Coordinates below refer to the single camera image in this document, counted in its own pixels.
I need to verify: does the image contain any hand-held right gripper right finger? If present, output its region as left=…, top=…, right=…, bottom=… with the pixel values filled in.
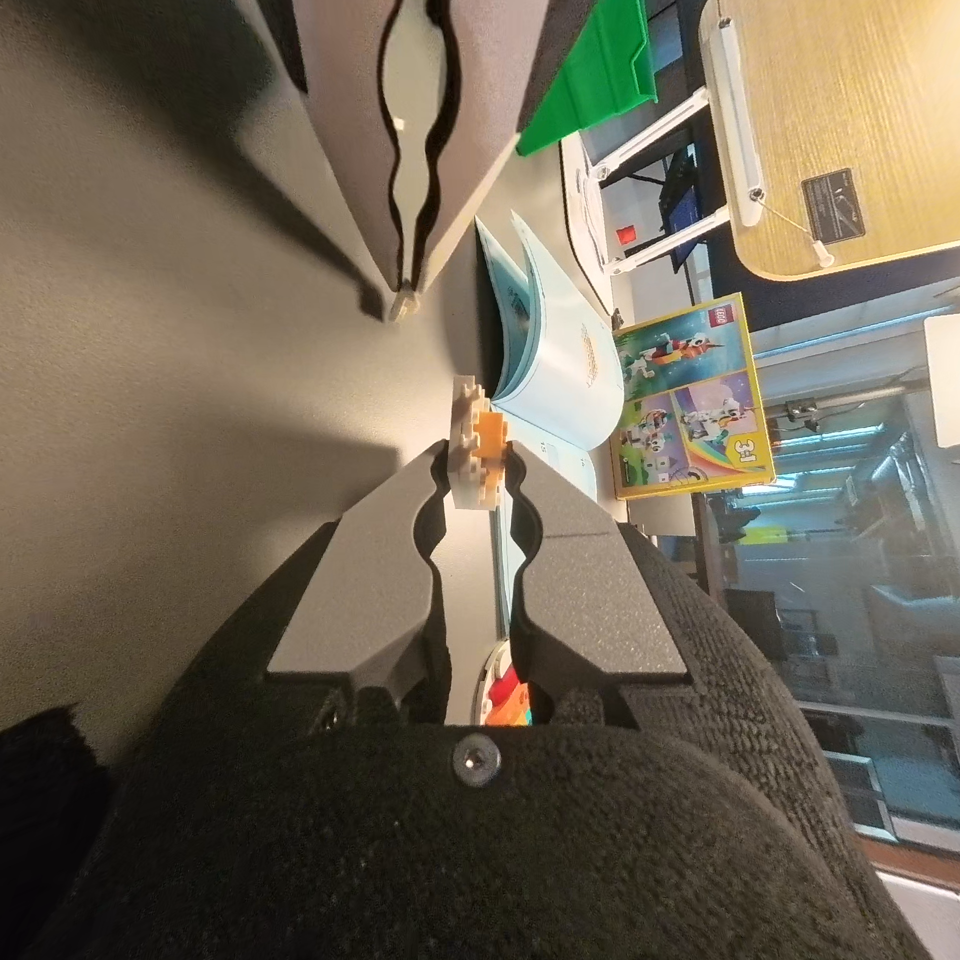
left=507, top=441, right=689, bottom=715

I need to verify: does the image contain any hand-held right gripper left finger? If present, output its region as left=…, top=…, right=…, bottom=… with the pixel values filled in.
left=264, top=438, right=451, bottom=710

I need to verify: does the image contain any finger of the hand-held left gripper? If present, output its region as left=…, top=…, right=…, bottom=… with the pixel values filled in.
left=407, top=0, right=558, bottom=295
left=232, top=0, right=405, bottom=294

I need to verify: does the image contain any white and orange lego assembly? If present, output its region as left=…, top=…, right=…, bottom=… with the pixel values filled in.
left=447, top=373, right=515, bottom=511

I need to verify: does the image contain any pile of colourful lego pieces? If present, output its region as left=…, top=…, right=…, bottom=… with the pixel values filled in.
left=486, top=663, right=535, bottom=729

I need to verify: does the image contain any yellow lego box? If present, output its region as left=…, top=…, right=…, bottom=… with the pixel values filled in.
left=609, top=291, right=777, bottom=501

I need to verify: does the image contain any green plastic bin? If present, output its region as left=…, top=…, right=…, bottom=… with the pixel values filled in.
left=515, top=0, right=660, bottom=158

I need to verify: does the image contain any white plate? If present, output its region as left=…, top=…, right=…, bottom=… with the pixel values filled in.
left=471, top=639, right=520, bottom=727

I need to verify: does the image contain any dark chair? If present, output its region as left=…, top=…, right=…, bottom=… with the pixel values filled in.
left=654, top=144, right=704, bottom=273

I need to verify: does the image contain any wooden table with white legs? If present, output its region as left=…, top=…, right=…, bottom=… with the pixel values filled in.
left=585, top=0, right=960, bottom=284

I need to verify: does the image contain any black table label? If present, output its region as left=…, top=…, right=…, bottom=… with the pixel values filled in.
left=800, top=168, right=869, bottom=242

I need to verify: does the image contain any white tabletop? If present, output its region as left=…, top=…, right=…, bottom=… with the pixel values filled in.
left=924, top=313, right=960, bottom=453

